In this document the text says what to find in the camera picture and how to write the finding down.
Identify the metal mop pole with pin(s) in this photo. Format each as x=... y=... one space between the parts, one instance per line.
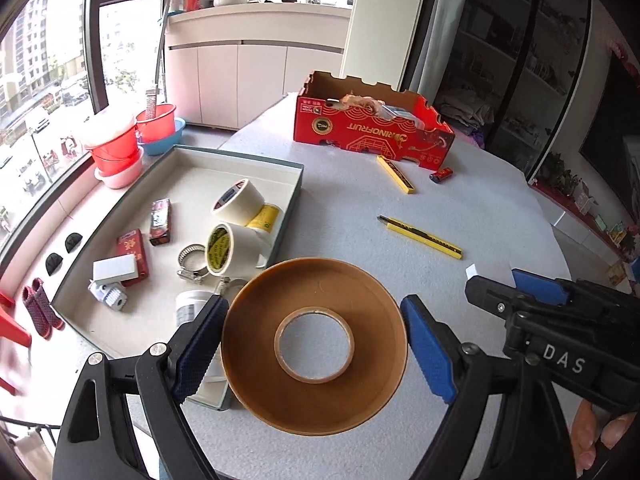
x=162 y=35

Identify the pink plastic basin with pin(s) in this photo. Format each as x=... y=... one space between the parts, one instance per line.
x=122 y=177

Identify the white bottle yellow label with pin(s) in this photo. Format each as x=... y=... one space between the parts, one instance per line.
x=264 y=217

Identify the blue plastic basin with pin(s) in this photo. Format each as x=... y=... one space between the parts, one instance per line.
x=170 y=142

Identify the red plastic stool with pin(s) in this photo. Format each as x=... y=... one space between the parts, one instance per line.
x=12 y=330

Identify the person's right hand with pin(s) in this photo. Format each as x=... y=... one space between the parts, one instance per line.
x=595 y=435

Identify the white window cabinet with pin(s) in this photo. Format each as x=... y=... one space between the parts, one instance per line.
x=250 y=75

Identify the long yellow utility knife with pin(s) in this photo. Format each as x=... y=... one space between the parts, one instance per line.
x=420 y=236

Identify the red printed cardboard box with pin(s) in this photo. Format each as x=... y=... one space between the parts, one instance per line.
x=370 y=127

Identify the red plastic bucket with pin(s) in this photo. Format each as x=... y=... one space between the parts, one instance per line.
x=160 y=127

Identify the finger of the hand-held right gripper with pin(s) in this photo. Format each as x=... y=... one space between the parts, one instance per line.
x=492 y=297
x=540 y=287

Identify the white power adapter plug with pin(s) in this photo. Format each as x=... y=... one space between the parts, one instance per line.
x=110 y=297

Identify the yellow flat bar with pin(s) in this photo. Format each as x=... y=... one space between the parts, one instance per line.
x=395 y=174

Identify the small masking tape yellow label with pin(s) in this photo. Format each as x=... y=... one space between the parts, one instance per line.
x=235 y=247

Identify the black slipper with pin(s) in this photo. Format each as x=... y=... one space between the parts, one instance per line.
x=73 y=242
x=53 y=264

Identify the brown packing tape roll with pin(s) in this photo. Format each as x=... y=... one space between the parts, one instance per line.
x=310 y=395

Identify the shallow grey cardboard tray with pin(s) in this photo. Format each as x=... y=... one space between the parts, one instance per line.
x=165 y=195

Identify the red plastic basin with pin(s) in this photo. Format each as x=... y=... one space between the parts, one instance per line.
x=117 y=155

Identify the dark display shelf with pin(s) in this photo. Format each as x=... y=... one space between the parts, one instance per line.
x=510 y=50

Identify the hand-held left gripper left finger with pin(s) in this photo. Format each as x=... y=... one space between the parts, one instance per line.
x=197 y=355

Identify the wide red rectangular case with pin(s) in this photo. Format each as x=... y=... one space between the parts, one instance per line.
x=131 y=247

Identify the white rectangular block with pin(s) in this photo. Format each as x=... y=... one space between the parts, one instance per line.
x=474 y=272
x=115 y=267

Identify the dark red knit shoe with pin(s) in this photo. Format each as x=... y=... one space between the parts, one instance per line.
x=37 y=317
x=50 y=305

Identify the white bottle blue label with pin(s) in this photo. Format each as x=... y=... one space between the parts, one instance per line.
x=190 y=307

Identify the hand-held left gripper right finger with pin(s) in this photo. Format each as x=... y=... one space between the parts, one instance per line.
x=430 y=350

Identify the narrow red patterned case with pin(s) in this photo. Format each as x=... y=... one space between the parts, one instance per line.
x=160 y=222

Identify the large masking tape roll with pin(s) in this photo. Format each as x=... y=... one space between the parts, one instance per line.
x=240 y=197

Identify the red battery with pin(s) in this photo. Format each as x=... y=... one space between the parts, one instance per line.
x=441 y=175

